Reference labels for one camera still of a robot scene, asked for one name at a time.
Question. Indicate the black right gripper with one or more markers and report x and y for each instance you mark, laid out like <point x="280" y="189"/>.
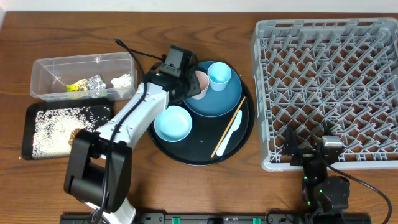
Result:
<point x="291" y="147"/>

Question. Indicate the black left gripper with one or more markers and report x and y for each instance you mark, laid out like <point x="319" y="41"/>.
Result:
<point x="189" y="88"/>

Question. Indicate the pink cup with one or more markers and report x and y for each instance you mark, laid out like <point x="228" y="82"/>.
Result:
<point x="204" y="84"/>

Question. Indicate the light blue bowl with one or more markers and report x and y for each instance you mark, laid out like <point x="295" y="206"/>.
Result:
<point x="174" y="124"/>

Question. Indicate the white napkin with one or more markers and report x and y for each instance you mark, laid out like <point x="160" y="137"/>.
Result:
<point x="124" y="81"/>

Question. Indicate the yellow foil snack wrapper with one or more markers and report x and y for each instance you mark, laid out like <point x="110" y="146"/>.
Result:
<point x="87" y="84"/>

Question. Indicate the brown walnut cookie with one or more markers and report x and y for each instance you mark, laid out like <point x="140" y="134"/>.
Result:
<point x="72" y="136"/>

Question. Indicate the white rice pile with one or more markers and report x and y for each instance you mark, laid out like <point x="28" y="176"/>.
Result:
<point x="53" y="128"/>

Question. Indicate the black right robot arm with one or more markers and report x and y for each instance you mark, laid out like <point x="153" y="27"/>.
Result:
<point x="326" y="195"/>

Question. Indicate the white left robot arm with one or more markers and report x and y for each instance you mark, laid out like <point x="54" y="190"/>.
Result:
<point x="99" y="166"/>

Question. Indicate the grey dishwasher rack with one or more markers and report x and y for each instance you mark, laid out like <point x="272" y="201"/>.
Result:
<point x="341" y="74"/>

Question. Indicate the dark blue plate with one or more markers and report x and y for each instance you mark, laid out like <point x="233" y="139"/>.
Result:
<point x="217" y="103"/>

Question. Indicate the light blue cup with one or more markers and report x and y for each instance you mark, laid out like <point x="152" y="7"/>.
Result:
<point x="219" y="74"/>

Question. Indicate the round black tray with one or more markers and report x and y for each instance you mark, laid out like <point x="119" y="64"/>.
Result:
<point x="197" y="147"/>

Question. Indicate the wooden chopstick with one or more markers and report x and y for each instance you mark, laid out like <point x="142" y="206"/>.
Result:
<point x="227" y="128"/>

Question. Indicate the light blue plastic knife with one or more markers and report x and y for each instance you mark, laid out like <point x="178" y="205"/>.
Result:
<point x="235" y="125"/>

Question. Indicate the black rectangular tray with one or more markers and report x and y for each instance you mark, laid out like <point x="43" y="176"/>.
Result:
<point x="32" y="110"/>

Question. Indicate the clear plastic bin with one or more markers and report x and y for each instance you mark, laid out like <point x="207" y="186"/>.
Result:
<point x="50" y="76"/>

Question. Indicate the black rail base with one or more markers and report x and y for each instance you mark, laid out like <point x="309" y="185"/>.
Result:
<point x="272" y="218"/>

